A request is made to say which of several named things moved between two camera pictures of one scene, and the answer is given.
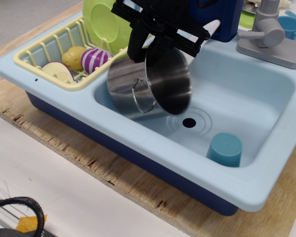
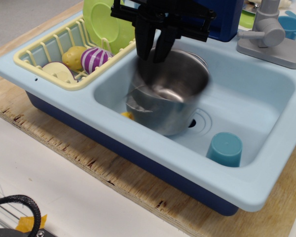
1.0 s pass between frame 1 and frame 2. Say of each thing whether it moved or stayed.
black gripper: moved
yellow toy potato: stayed
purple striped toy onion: stayed
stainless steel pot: moved
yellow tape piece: stayed
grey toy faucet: stayed
